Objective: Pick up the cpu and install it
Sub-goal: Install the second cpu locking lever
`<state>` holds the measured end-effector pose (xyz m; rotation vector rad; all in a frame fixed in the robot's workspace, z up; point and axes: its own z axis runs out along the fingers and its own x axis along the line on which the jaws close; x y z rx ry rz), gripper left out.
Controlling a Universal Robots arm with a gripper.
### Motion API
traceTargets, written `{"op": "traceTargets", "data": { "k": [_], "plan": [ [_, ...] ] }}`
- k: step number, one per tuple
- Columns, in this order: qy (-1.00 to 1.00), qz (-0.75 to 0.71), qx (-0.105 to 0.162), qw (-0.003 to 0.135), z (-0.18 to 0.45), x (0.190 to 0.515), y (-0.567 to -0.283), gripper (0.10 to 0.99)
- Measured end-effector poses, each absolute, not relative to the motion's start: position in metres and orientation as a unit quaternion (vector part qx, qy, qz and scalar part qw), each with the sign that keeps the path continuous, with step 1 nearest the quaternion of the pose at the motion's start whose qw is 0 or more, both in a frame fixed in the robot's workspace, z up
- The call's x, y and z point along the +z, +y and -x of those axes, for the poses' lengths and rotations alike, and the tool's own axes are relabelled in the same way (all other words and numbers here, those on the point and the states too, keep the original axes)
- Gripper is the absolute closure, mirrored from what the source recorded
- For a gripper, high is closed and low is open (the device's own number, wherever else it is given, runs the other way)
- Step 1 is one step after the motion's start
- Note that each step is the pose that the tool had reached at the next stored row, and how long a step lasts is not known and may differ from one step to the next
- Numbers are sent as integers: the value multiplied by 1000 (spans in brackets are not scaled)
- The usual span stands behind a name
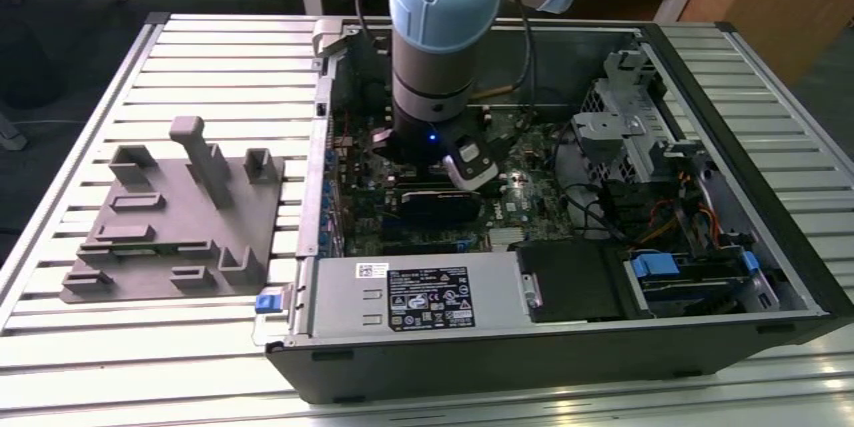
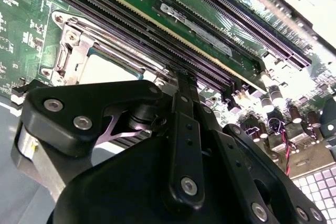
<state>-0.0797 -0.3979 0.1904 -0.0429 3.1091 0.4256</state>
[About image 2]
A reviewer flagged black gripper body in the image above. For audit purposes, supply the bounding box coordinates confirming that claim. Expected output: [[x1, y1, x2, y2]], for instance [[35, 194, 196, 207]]
[[52, 134, 250, 224]]

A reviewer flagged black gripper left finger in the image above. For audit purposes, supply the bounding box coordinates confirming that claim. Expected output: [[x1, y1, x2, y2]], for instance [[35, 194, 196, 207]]
[[20, 71, 207, 210]]

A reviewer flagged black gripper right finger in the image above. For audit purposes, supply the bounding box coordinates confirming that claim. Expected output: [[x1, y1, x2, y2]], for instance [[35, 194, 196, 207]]
[[187, 73, 328, 224]]

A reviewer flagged silver CPU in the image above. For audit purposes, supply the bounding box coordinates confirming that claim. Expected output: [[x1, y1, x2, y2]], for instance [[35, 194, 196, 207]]
[[78, 47, 146, 86]]

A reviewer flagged metal socket cover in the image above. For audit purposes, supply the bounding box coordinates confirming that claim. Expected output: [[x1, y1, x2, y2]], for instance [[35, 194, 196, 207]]
[[54, 22, 171, 83]]

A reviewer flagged wire locking lever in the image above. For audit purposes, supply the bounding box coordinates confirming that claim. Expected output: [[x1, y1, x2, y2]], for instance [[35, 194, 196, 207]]
[[89, 40, 187, 75]]

